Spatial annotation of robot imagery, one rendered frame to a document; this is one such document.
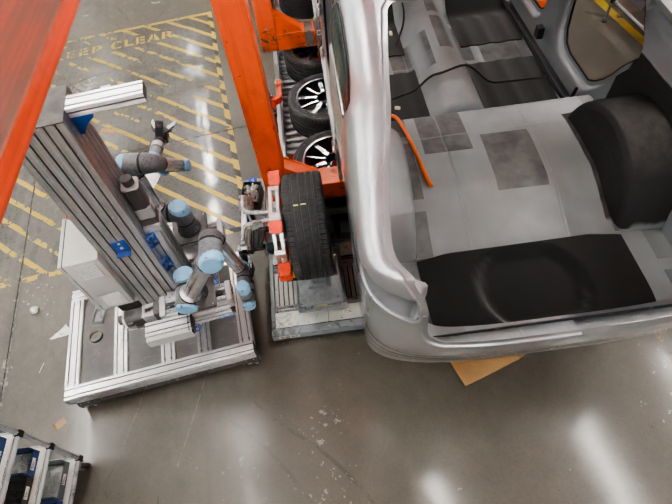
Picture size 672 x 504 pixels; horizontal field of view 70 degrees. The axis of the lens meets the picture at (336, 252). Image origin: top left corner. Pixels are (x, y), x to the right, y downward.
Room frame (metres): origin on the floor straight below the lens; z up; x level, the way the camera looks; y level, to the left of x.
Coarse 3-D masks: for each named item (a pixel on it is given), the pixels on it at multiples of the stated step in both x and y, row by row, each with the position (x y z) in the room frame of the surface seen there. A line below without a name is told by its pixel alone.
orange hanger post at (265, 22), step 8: (256, 0) 4.26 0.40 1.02; (264, 0) 4.26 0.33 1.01; (256, 8) 4.26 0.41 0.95; (264, 8) 4.26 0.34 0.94; (256, 16) 4.26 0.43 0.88; (264, 16) 4.26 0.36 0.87; (272, 16) 4.26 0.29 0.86; (264, 24) 4.26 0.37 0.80; (272, 24) 4.26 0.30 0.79; (264, 32) 4.26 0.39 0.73; (272, 32) 4.26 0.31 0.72; (264, 40) 4.26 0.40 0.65; (272, 40) 4.26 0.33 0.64; (264, 48) 4.26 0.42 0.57; (272, 48) 4.26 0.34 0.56
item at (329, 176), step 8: (288, 160) 2.45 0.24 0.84; (288, 168) 2.38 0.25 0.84; (296, 168) 2.40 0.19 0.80; (304, 168) 2.43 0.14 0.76; (312, 168) 2.46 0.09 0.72; (328, 168) 2.48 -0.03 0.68; (336, 168) 2.47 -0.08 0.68; (328, 176) 2.40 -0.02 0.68; (336, 176) 2.39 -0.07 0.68; (328, 184) 2.34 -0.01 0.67; (336, 184) 2.34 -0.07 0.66; (328, 192) 2.34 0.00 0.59; (336, 192) 2.34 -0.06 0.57; (344, 192) 2.34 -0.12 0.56
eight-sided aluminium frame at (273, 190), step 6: (276, 186) 1.96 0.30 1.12; (270, 192) 1.92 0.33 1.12; (276, 192) 1.92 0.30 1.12; (270, 198) 1.88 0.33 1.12; (276, 198) 1.87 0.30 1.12; (270, 204) 1.83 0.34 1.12; (276, 204) 1.82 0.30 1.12; (270, 210) 1.79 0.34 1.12; (276, 210) 1.78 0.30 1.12; (282, 210) 2.08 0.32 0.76; (270, 216) 1.74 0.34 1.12; (276, 216) 1.74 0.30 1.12; (282, 234) 1.66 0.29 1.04; (276, 240) 1.66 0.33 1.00; (282, 240) 1.64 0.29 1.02; (276, 246) 1.62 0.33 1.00; (282, 246) 1.62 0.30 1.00; (276, 252) 1.59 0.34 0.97; (282, 252) 1.59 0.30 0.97; (276, 258) 1.58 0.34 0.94
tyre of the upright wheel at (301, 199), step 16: (288, 176) 2.01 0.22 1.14; (304, 176) 1.99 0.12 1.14; (320, 176) 1.98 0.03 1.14; (288, 192) 1.85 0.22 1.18; (304, 192) 1.83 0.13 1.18; (320, 192) 1.82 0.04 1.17; (288, 208) 1.75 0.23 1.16; (304, 208) 1.74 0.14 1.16; (320, 208) 1.72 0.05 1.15; (288, 224) 1.67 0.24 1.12; (304, 224) 1.66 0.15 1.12; (320, 224) 1.65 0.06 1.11; (288, 240) 1.60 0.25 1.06; (304, 240) 1.60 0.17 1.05; (320, 240) 1.59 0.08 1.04; (304, 256) 1.54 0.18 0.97; (320, 256) 1.54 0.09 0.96; (304, 272) 1.52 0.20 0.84; (320, 272) 1.52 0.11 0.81
